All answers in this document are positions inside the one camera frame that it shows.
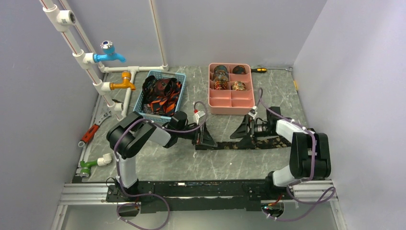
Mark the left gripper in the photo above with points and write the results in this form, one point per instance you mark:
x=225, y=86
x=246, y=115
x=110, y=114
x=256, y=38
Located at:
x=204, y=138

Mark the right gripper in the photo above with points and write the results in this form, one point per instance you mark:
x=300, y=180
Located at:
x=242, y=131

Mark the black floral gold tie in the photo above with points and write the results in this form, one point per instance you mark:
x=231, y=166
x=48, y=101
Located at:
x=262, y=144

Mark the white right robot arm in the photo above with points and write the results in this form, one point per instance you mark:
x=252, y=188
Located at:
x=309, y=155

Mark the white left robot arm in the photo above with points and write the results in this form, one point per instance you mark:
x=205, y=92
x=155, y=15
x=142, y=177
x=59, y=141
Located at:
x=129, y=136

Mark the pile of patterned ties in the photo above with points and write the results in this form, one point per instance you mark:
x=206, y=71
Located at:
x=160, y=96

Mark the rolled tie gold floral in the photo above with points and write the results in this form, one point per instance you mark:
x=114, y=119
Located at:
x=238, y=86

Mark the pink compartment tray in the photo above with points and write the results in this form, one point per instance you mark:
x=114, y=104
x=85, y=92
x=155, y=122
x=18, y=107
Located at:
x=230, y=102

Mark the rolled tie red gold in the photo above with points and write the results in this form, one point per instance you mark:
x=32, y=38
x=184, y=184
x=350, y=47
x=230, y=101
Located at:
x=220, y=85

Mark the blue perforated plastic basket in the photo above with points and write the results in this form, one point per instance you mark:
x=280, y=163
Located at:
x=160, y=75

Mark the rolled tie dark blue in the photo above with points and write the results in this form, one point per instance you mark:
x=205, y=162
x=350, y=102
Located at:
x=220, y=73

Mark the rolled tie dark red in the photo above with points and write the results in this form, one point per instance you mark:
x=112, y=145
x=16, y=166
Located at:
x=239, y=69

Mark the yellow black screwdriver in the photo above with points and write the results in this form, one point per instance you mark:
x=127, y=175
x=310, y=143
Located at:
x=259, y=70

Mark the orange tap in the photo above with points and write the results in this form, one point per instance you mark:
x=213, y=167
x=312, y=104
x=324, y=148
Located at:
x=125, y=84

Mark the green tap with white fitting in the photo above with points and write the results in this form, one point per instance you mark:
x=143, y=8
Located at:
x=87, y=165

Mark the blue tap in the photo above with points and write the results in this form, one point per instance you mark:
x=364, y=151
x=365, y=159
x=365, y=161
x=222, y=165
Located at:
x=110, y=54

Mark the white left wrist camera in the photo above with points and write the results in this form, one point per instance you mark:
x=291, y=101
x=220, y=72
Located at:
x=199, y=116

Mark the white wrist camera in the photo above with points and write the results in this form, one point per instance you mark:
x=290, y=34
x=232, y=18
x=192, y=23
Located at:
x=199, y=116
x=253, y=112

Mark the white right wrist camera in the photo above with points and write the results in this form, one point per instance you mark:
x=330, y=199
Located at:
x=253, y=112

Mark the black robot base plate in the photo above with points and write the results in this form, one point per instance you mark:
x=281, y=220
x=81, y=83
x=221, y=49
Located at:
x=155, y=196

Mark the red handled adjustable wrench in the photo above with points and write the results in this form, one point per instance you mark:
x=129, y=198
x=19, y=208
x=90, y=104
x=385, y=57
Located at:
x=88, y=136

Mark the aluminium rail frame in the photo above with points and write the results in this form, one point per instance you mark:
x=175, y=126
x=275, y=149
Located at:
x=91, y=194

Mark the white PVC pipe frame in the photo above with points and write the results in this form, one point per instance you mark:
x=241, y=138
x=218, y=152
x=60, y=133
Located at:
x=66, y=23

